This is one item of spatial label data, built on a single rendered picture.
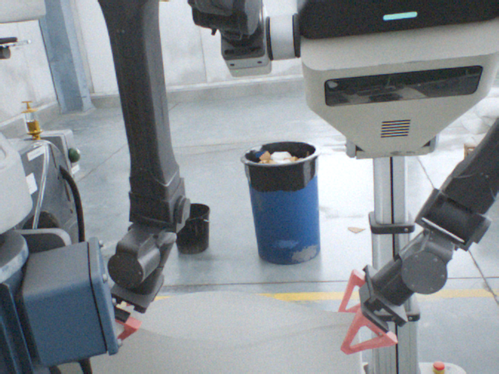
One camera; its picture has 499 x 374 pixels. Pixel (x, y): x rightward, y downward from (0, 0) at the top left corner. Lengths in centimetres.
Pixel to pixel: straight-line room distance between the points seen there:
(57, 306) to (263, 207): 261
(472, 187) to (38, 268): 53
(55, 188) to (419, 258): 62
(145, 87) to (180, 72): 845
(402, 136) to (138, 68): 75
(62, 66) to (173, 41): 190
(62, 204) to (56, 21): 853
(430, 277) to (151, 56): 44
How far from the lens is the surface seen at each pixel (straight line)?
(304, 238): 317
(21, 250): 54
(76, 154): 105
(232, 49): 107
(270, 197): 303
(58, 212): 101
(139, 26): 63
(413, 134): 126
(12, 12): 59
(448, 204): 78
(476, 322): 276
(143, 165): 75
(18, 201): 51
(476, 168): 74
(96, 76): 961
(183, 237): 344
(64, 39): 946
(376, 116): 119
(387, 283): 81
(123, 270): 79
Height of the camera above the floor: 153
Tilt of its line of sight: 19 degrees down
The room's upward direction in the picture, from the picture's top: 7 degrees counter-clockwise
